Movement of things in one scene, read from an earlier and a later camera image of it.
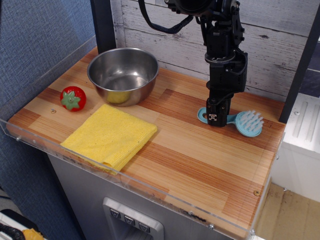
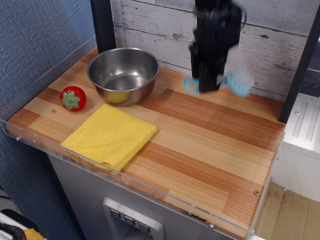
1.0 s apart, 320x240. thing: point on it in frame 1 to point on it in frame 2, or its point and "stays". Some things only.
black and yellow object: x=30 y=234 stays
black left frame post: x=104 y=25 stays
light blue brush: x=249 y=122 to x=237 y=83
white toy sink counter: x=297 y=167 stays
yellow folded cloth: x=109 y=139 stays
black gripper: x=228 y=71 to x=217 y=30
